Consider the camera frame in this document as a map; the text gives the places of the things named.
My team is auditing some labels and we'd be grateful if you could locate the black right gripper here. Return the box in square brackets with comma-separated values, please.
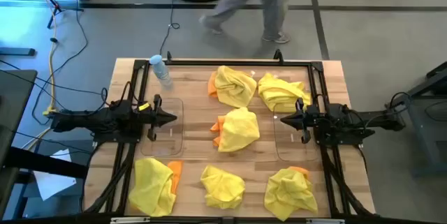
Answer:
[280, 97, 329, 144]

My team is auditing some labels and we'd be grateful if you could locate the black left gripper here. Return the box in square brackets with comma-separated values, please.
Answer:
[134, 94, 178, 142]

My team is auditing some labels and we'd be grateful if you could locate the yellow microfiber towel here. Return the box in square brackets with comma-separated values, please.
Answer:
[128, 157, 177, 218]
[212, 65, 258, 109]
[200, 164, 247, 210]
[257, 73, 312, 114]
[263, 167, 319, 222]
[217, 107, 261, 154]

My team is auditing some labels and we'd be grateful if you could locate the clear plastic basket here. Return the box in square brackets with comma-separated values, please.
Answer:
[273, 103, 321, 164]
[140, 97, 185, 158]

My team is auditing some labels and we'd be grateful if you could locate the clear plastic water bottle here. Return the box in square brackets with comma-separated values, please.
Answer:
[149, 54, 175, 91]

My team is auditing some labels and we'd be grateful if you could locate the silver aluminium profile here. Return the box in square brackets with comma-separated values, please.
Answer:
[110, 216, 151, 224]
[306, 218, 346, 224]

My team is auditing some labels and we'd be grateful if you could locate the person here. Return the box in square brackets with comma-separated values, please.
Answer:
[198, 0, 291, 45]

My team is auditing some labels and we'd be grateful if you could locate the black desk beam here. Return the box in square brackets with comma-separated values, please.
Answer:
[0, 146, 88, 179]

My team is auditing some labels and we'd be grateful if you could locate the white paper sheet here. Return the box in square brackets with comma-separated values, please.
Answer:
[33, 149, 78, 202]

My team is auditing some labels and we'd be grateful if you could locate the dark grey desk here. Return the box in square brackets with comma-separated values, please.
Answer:
[0, 69, 38, 169]

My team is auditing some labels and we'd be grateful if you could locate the black tripod stand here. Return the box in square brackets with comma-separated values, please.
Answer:
[26, 0, 85, 29]

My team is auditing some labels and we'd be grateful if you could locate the black flat bar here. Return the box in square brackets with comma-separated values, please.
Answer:
[0, 47, 36, 57]

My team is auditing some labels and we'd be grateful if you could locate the black aluminium table frame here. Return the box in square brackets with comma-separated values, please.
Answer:
[82, 58, 378, 224]

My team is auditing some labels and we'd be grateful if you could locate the black floor cable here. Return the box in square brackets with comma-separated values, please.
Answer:
[31, 0, 89, 126]
[159, 0, 181, 57]

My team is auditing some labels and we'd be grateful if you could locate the yellow extension cable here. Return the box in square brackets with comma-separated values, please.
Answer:
[41, 0, 60, 117]

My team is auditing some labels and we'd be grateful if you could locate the beige cable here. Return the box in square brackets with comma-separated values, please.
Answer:
[20, 127, 53, 150]

